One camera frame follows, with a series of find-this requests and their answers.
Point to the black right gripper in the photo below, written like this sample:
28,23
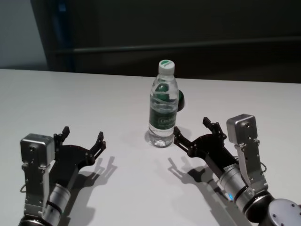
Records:
211,148

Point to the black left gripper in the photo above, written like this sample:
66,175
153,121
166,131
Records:
70,162

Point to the clear Cestbon water bottle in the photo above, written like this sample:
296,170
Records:
162,117

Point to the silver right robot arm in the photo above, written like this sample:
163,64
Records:
270,207

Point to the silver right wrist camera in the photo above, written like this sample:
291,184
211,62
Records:
241,129

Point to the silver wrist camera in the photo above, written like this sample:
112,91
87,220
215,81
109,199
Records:
35,148
241,129

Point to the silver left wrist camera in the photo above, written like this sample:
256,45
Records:
35,148

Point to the grey horizontal rail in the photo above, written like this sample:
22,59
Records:
164,48

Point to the blue vertical post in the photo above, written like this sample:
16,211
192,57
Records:
61,28

